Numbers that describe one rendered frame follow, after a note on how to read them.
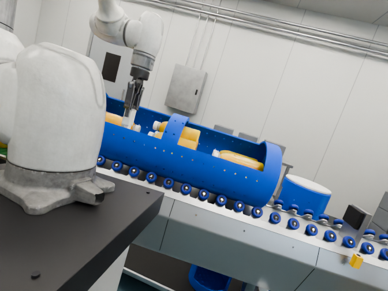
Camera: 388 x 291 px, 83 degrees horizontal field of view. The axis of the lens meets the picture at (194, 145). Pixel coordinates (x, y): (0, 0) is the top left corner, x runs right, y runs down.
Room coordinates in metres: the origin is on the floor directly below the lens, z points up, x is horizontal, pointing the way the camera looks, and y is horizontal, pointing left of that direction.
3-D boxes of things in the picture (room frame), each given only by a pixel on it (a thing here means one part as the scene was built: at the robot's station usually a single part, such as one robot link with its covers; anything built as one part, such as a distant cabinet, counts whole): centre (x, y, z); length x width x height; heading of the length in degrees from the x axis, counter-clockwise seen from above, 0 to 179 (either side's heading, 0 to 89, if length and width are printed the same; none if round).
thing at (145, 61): (0.91, 0.30, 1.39); 0.09 x 0.09 x 0.06
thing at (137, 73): (0.91, 0.30, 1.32); 0.08 x 0.07 x 0.09; 177
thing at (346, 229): (0.92, -0.76, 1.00); 0.10 x 0.04 x 0.15; 178
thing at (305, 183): (1.40, -0.78, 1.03); 0.28 x 0.28 x 0.01
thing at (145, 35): (0.92, 0.31, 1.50); 0.13 x 0.11 x 0.16; 84
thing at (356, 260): (0.79, -0.70, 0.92); 0.08 x 0.03 x 0.05; 178
